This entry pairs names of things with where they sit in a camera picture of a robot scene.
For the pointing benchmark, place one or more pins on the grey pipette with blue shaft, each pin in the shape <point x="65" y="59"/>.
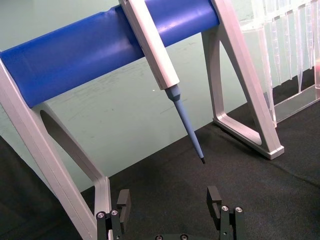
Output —
<point x="155" y="50"/>

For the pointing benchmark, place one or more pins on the clear conical plastic tube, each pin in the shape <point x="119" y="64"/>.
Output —
<point x="276" y="57"/>
<point x="290" y="55"/>
<point x="311" y="45"/>
<point x="300" y="62"/>

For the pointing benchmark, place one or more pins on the clear acrylic tube rack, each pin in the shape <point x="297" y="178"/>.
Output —
<point x="295" y="102"/>

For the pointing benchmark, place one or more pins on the grey stand with blue bar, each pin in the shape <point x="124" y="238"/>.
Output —
<point x="75" y="62"/>

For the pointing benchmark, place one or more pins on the black table cloth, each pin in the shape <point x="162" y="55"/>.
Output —
<point x="190" y="190"/>

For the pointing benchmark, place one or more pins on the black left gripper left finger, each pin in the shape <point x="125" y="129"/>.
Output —
<point x="124" y="207"/>

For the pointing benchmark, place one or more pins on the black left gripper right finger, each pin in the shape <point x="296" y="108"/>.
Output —
<point x="214" y="200"/>

